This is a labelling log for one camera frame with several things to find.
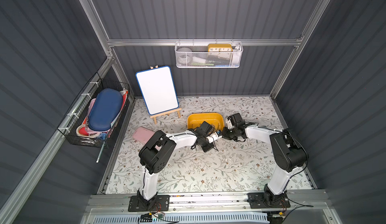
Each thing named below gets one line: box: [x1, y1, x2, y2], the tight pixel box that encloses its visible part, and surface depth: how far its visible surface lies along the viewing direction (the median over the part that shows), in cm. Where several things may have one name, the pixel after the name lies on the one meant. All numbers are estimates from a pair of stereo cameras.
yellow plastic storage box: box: [186, 112, 225, 131], surface depth 107 cm
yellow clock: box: [207, 43, 233, 53], surface depth 90 cm
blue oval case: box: [87, 87, 124, 132], surface depth 69 cm
